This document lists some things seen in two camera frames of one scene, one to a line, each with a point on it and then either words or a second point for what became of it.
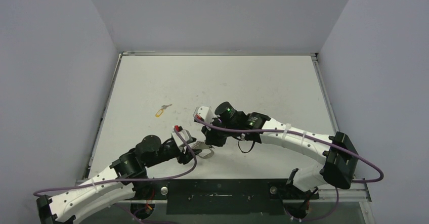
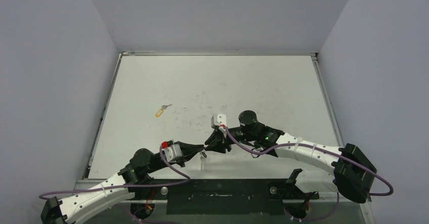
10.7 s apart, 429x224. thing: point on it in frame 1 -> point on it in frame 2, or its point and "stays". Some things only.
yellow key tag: (158, 116) stays
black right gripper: (210, 138) -> (223, 139)
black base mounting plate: (222, 196) stays
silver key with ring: (165, 106) stays
